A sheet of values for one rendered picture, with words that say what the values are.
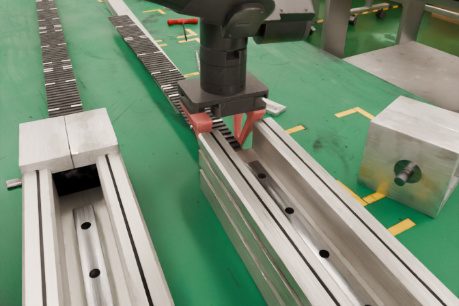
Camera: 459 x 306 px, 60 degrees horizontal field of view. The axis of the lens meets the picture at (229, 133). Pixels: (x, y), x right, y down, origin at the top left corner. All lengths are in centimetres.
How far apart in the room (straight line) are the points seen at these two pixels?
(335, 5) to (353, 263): 199
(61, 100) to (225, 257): 40
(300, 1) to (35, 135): 33
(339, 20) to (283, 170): 194
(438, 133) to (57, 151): 42
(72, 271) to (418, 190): 38
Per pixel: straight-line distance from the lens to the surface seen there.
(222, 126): 59
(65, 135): 49
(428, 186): 52
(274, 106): 69
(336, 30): 237
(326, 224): 41
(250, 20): 41
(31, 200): 42
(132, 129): 66
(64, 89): 74
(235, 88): 49
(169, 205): 51
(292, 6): 47
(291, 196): 45
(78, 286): 39
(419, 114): 54
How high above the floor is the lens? 112
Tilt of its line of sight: 33 degrees down
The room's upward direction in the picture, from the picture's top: straight up
